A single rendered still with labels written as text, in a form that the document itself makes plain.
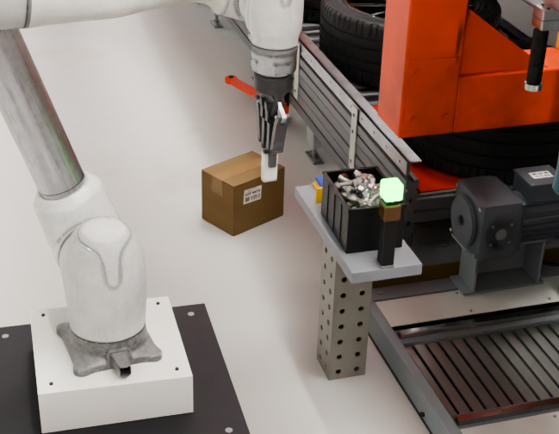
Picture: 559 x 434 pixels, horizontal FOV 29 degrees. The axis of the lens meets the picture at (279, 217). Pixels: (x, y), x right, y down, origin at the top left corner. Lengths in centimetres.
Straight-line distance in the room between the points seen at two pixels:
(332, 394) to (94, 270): 89
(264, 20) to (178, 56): 283
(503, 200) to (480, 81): 32
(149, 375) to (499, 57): 131
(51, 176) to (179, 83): 239
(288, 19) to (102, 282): 61
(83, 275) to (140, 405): 29
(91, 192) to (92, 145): 178
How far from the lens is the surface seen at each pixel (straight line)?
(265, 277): 322
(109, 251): 210
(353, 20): 383
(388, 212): 235
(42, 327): 234
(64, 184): 224
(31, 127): 218
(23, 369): 239
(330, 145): 368
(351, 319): 273
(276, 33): 206
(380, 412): 274
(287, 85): 212
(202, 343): 243
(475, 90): 292
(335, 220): 252
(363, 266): 243
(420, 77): 282
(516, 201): 288
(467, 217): 290
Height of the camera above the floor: 172
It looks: 29 degrees down
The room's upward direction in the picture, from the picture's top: 2 degrees clockwise
